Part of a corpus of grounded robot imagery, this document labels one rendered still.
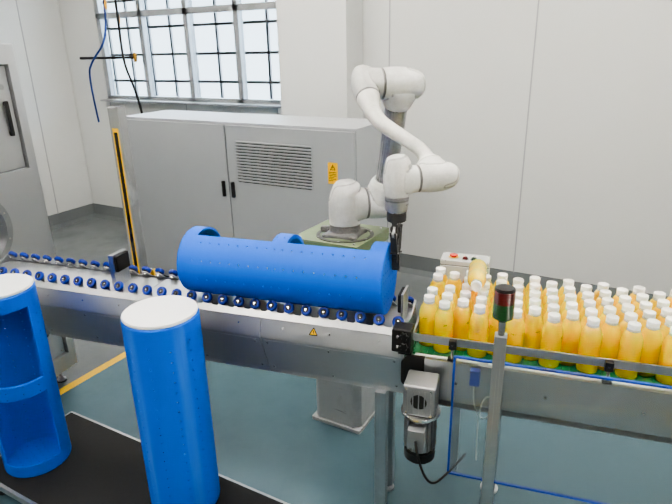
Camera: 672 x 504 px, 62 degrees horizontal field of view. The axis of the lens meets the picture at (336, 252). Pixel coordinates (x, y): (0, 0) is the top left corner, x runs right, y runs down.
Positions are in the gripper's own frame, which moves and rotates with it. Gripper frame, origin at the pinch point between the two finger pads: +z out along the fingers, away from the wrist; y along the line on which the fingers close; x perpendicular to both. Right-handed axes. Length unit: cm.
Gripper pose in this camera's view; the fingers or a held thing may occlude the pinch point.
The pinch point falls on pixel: (395, 261)
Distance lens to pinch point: 221.0
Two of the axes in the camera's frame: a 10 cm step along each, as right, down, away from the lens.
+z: 0.2, 9.4, 3.4
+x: -9.5, -0.9, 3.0
